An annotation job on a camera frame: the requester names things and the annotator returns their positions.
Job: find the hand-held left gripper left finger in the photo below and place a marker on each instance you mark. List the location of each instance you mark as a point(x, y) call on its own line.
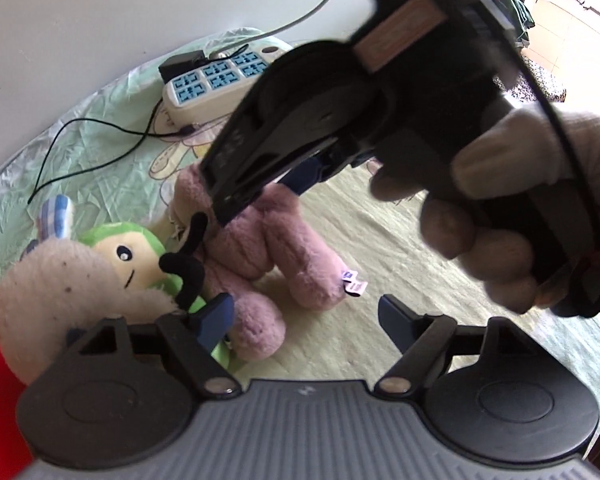
point(214, 321)

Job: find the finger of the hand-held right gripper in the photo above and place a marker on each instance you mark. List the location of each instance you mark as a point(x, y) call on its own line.
point(302, 174)
point(235, 180)

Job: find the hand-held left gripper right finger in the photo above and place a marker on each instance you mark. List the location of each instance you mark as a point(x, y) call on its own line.
point(396, 322)

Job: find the pink plush bear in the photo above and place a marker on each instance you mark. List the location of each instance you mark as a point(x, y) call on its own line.
point(260, 240)

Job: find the green plush apple doll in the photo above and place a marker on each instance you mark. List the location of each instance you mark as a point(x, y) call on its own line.
point(105, 240)

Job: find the white plush rabbit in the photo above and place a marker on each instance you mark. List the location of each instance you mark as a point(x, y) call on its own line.
point(55, 300)

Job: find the person's right hand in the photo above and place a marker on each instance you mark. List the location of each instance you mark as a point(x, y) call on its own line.
point(505, 255)

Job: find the printed green yellow bed sheet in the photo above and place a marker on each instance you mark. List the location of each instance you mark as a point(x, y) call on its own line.
point(380, 260)

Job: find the white blue power strip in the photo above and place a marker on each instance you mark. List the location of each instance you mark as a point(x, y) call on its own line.
point(200, 96)

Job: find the dark patterned blanket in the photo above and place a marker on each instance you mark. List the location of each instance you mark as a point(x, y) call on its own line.
point(540, 85)

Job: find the pile of dark green clothes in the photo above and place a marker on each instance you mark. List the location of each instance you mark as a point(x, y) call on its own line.
point(522, 15)

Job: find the black power adapter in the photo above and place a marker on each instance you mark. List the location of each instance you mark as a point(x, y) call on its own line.
point(180, 66)

